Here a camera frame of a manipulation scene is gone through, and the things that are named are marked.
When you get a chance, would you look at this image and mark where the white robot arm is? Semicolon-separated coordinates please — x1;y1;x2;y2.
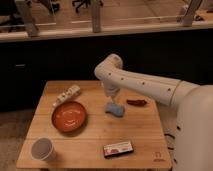
94;54;213;171

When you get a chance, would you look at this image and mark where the blue sponge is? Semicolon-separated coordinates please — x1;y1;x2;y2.
105;102;125;117

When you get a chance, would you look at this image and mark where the red chili pepper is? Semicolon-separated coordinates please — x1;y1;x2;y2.
126;100;147;107

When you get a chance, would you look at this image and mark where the white power strip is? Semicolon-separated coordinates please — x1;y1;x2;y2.
53;85;81;107

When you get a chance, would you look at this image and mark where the wooden table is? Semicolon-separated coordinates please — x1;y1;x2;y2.
16;81;171;170

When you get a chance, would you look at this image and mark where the orange bowl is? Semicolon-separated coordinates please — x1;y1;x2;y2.
52;101;87;133

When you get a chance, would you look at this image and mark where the small red white box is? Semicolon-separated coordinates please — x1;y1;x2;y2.
103;141;134;158

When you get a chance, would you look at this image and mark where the white paper cup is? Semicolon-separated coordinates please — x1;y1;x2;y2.
31;138;56;162

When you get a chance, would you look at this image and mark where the black office chair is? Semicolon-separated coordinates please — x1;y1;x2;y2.
72;0;104;13
0;0;60;32

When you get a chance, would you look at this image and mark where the black cable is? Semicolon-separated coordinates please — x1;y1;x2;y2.
164;133;176;151

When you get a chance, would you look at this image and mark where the middle grey window post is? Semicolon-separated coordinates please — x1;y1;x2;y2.
91;0;101;33

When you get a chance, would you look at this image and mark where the grey window post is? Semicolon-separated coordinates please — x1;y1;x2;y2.
91;0;101;33
15;0;39;37
181;0;202;27

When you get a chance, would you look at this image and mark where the right grey window post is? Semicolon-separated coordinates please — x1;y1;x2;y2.
181;0;202;27

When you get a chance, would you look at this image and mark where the left grey window post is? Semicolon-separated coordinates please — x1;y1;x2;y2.
15;0;39;37

